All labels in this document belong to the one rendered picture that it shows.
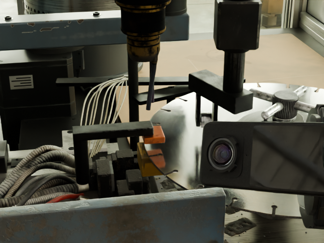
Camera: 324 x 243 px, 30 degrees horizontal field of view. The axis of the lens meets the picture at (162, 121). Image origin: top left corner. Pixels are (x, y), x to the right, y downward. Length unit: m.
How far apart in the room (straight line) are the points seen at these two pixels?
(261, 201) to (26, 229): 0.23
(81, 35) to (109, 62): 0.51
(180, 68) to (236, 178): 1.08
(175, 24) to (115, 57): 0.51
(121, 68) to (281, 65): 0.40
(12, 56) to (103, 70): 0.35
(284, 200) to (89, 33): 0.38
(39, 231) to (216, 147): 0.18
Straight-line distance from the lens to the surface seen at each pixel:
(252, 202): 0.61
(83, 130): 0.67
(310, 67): 1.52
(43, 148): 0.76
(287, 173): 0.39
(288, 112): 0.70
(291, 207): 0.61
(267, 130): 0.40
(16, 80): 1.04
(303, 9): 1.84
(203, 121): 0.70
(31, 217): 0.51
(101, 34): 0.85
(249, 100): 0.65
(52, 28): 0.84
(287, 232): 0.74
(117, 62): 1.37
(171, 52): 1.58
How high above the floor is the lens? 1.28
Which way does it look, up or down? 26 degrees down
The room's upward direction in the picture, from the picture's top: straight up
